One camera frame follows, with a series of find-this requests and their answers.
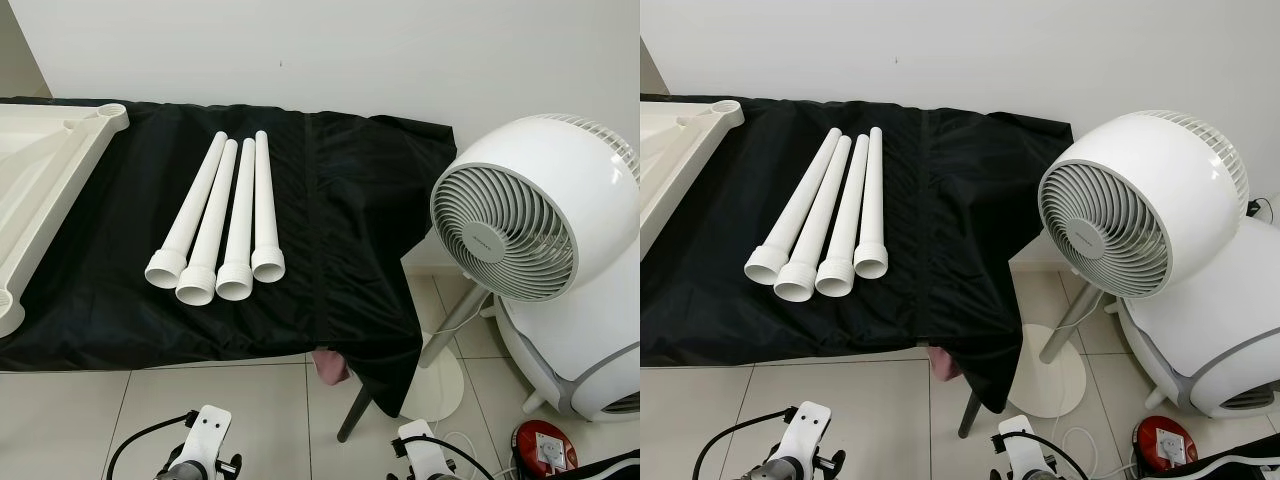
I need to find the white grey rounded appliance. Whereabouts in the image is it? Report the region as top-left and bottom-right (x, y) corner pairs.
(1105, 215), (1280, 419)
(483, 290), (641, 419)

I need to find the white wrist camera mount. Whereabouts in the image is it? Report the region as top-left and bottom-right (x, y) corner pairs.
(398, 420), (448, 480)
(993, 415), (1041, 480)
(185, 404), (233, 466)
(783, 401), (833, 466)

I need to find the white plastic table leg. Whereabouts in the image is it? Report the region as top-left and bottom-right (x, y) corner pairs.
(175, 138), (239, 306)
(743, 128), (842, 286)
(145, 131), (230, 290)
(215, 137), (257, 302)
(773, 136), (853, 303)
(814, 133), (869, 298)
(853, 126), (889, 280)
(250, 130), (287, 284)

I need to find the white floor cable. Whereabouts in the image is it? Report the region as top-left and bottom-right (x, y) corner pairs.
(1060, 428), (1136, 466)
(445, 430), (521, 471)

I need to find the white plastic children table top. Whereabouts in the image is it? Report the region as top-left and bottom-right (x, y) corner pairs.
(0, 103), (129, 339)
(640, 100), (744, 259)

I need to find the grey metal table leg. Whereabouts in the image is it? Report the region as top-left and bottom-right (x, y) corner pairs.
(337, 385), (373, 444)
(957, 392), (986, 439)

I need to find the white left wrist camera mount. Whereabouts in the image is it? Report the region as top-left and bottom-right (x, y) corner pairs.
(185, 404), (233, 466)
(783, 401), (833, 466)

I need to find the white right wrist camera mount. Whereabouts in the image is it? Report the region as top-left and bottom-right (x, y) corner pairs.
(398, 420), (448, 480)
(993, 415), (1041, 480)

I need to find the pink fabric item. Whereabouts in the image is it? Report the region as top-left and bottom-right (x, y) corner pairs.
(313, 348), (353, 387)
(928, 345), (963, 383)

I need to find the red round cable reel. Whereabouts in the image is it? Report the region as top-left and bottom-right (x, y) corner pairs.
(512, 421), (579, 476)
(1135, 416), (1199, 469)

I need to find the white round standing fan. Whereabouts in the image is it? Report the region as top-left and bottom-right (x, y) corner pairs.
(1008, 110), (1251, 419)
(405, 115), (641, 421)

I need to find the black bag with white trim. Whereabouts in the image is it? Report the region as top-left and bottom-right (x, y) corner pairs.
(560, 450), (641, 480)
(1170, 435), (1280, 480)

